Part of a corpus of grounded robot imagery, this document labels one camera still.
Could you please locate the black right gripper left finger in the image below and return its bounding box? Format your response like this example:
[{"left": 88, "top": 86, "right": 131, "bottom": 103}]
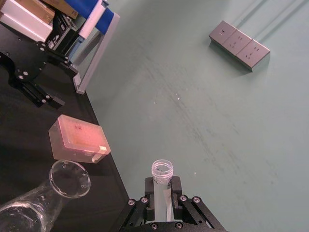
[{"left": 118, "top": 177, "right": 155, "bottom": 231}]

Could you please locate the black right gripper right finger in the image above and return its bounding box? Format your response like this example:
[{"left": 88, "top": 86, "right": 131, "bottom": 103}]
[{"left": 170, "top": 176, "right": 227, "bottom": 232}]

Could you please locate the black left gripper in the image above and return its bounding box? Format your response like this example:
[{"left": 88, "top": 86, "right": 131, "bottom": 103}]
[{"left": 0, "top": 13, "right": 81, "bottom": 110}]

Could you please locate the clear plastic tube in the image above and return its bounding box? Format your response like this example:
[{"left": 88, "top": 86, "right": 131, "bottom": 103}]
[{"left": 151, "top": 159, "right": 175, "bottom": 222}]

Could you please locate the black table cloth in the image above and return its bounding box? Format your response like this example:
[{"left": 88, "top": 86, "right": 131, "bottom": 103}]
[{"left": 0, "top": 24, "right": 132, "bottom": 232}]

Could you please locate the blue and white block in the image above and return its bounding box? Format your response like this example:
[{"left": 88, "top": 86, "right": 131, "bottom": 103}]
[{"left": 78, "top": 0, "right": 114, "bottom": 41}]

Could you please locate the translucent pink plastic box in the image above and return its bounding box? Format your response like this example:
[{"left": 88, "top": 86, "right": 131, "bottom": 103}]
[{"left": 48, "top": 115, "right": 112, "bottom": 164}]

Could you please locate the clear glass flask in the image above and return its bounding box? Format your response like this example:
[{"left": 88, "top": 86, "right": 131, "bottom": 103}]
[{"left": 0, "top": 159, "right": 92, "bottom": 232}]

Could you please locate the grey power strip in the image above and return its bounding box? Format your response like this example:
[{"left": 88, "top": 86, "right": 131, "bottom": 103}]
[{"left": 208, "top": 20, "right": 271, "bottom": 73}]

